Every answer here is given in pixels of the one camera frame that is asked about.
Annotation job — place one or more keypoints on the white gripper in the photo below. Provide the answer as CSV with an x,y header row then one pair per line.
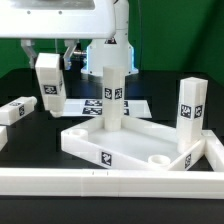
x,y
56,19

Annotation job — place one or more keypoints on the white desk top tray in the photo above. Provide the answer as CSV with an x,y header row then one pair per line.
x,y
138,145

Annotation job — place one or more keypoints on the white U-shaped marker base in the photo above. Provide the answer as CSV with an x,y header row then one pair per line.
x,y
93,107

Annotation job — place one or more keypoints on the white front fence rail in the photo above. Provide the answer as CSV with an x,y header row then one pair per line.
x,y
111,183

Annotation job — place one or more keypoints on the white fence rail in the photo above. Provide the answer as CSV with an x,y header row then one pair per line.
x,y
214,151
111,183

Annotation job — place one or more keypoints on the white right fence rail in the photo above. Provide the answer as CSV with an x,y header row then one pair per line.
x,y
214,151

